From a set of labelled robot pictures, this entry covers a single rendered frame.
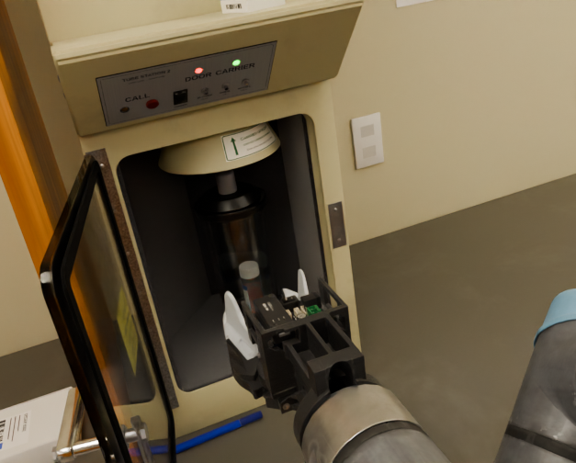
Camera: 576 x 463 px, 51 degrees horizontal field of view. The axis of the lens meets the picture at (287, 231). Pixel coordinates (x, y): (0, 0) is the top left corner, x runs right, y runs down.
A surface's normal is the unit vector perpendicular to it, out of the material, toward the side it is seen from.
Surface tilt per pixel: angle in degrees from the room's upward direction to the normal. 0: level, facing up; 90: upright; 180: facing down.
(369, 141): 90
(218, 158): 66
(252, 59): 135
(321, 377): 91
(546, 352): 54
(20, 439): 0
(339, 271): 90
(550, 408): 43
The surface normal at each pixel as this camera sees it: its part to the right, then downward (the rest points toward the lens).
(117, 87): 0.36, 0.88
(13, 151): 0.36, 0.35
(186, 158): -0.46, 0.04
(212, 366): -0.14, -0.90
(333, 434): -0.67, -0.54
